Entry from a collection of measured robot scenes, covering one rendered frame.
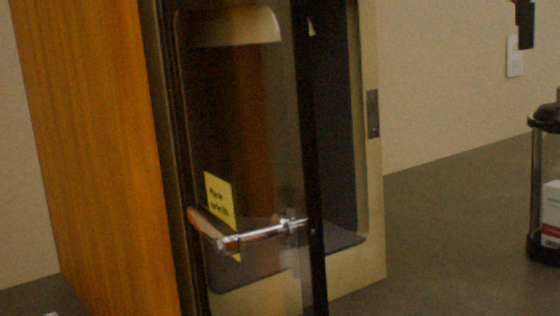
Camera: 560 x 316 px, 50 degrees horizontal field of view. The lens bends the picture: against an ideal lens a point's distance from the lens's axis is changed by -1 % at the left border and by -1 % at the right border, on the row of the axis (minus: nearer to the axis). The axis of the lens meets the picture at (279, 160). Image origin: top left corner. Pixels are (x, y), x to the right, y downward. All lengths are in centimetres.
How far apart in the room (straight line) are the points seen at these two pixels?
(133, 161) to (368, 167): 39
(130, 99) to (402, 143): 104
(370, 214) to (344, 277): 10
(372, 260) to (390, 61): 66
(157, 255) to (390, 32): 98
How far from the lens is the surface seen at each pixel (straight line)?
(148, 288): 64
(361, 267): 92
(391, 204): 127
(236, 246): 44
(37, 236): 114
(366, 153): 87
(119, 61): 58
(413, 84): 153
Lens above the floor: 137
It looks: 15 degrees down
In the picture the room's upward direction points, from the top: 5 degrees counter-clockwise
